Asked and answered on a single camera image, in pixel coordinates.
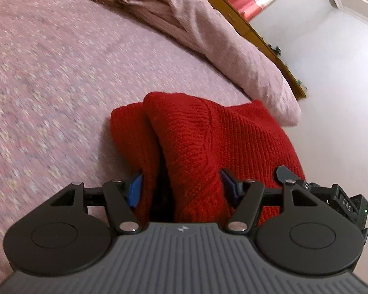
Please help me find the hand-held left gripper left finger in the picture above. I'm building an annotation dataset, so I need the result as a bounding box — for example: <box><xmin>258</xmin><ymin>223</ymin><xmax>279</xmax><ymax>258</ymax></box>
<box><xmin>49</xmin><ymin>173</ymin><xmax>143</xmax><ymax>236</ymax></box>

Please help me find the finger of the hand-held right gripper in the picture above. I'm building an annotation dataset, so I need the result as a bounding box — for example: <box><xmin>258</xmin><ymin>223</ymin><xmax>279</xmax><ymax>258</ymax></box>
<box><xmin>274</xmin><ymin>165</ymin><xmax>308</xmax><ymax>190</ymax></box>

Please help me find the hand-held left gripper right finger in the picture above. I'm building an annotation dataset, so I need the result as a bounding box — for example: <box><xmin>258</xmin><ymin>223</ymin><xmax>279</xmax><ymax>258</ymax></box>
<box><xmin>220</xmin><ymin>168</ymin><xmax>321</xmax><ymax>236</ymax></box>

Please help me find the red knit cardigan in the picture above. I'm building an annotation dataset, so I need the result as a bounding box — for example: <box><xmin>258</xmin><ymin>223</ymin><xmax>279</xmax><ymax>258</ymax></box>
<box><xmin>110</xmin><ymin>91</ymin><xmax>307</xmax><ymax>229</ymax></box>

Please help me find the pink floral bed sheet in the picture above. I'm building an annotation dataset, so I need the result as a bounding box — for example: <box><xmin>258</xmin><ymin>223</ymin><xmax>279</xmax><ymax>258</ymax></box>
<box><xmin>0</xmin><ymin>0</ymin><xmax>255</xmax><ymax>285</ymax></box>

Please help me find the pink floral quilt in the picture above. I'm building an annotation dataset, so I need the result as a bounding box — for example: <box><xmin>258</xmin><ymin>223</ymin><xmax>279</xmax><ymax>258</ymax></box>
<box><xmin>53</xmin><ymin>0</ymin><xmax>302</xmax><ymax>127</ymax></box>

